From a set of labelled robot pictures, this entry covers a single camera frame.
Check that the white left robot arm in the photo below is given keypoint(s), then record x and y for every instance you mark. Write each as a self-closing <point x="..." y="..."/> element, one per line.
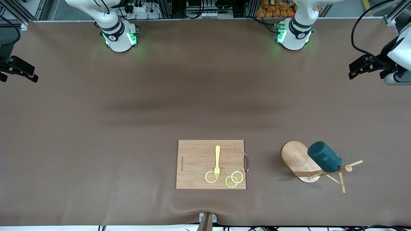
<point x="295" y="38"/>

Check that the wooden mug rack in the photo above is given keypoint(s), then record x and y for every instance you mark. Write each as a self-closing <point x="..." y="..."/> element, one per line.
<point x="293" y="155"/>

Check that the brown table cover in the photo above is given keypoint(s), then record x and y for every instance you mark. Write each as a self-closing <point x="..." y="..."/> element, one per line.
<point x="96" y="112"/>

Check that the dark green mug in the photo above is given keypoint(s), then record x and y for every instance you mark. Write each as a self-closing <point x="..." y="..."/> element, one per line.
<point x="324" y="155"/>

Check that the bag of orange snacks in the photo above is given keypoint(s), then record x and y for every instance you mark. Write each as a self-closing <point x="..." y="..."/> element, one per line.
<point x="273" y="11"/>

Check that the white power strip with plugs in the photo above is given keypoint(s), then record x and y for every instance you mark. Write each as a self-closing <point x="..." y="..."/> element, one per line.
<point x="141" y="9"/>

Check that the aluminium frame profile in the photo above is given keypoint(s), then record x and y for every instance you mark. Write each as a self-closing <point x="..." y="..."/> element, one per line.
<point x="390" y="20"/>
<point x="40" y="9"/>

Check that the yellow plastic fork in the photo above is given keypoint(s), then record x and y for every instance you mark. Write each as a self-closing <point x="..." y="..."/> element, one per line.
<point x="217" y="154"/>

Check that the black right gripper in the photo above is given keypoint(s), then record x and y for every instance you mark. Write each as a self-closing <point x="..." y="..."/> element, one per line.
<point x="4" y="64"/>

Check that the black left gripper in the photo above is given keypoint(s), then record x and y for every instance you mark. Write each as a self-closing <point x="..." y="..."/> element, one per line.
<point x="383" y="61"/>

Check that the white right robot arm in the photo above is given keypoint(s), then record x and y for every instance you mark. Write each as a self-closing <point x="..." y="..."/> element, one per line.
<point x="118" y="41"/>

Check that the lemon slice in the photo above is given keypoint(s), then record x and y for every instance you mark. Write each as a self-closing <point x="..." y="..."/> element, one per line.
<point x="229" y="183"/>
<point x="209" y="177"/>
<point x="237" y="177"/>

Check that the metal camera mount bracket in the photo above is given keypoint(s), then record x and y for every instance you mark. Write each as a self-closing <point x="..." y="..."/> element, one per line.
<point x="207" y="223"/>

